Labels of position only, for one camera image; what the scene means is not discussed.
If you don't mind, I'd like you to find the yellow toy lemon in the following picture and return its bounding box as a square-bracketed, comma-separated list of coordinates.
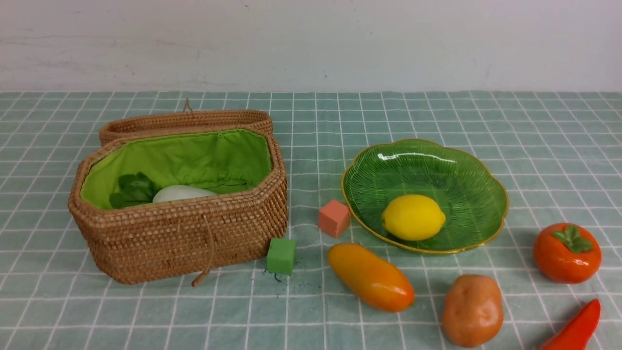
[382, 194, 446, 241]

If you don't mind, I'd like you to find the white toy radish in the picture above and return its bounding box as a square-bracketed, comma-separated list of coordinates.
[109, 172, 218, 209]

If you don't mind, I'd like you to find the orange toy persimmon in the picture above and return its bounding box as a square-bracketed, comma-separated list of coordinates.
[532, 222, 603, 284]

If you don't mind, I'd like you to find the orange toy carrot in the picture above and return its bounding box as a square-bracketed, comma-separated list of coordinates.
[540, 298, 601, 350]

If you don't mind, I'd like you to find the orange foam cube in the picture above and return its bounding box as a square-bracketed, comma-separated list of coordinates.
[317, 199, 350, 239]

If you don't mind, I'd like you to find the green foam cube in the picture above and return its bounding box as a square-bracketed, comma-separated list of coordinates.
[266, 238, 297, 276]

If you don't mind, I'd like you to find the green glass leaf plate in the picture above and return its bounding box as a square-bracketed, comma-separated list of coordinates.
[341, 138, 510, 255]

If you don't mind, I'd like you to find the orange yellow toy mango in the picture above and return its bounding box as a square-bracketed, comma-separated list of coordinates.
[327, 242, 415, 313]

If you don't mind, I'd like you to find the woven rattan basket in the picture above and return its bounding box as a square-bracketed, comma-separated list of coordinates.
[68, 126, 288, 286]

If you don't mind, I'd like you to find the woven rattan basket lid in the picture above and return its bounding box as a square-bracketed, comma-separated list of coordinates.
[99, 109, 273, 146]

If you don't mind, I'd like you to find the brown toy potato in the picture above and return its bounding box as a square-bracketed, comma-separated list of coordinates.
[441, 274, 504, 348]

